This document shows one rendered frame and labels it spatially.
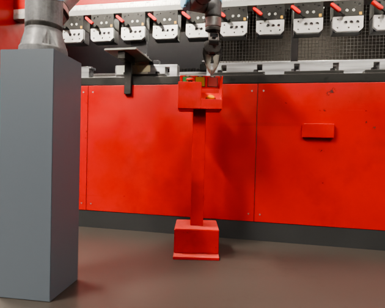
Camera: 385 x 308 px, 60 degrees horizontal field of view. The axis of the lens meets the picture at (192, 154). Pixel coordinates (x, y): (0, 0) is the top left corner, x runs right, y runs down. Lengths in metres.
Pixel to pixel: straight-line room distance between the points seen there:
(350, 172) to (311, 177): 0.18
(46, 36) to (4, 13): 1.35
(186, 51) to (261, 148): 1.12
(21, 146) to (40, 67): 0.25
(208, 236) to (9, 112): 0.93
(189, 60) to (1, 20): 1.24
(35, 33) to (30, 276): 0.75
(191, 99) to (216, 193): 0.57
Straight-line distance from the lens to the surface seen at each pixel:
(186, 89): 1.52
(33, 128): 1.13
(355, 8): 2.09
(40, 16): 1.23
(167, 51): 2.64
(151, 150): 1.89
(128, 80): 1.95
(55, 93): 1.12
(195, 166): 1.56
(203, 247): 1.55
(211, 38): 1.54
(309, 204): 1.83
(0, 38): 2.48
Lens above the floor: 0.49
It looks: 1 degrees down
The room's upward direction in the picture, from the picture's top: 1 degrees clockwise
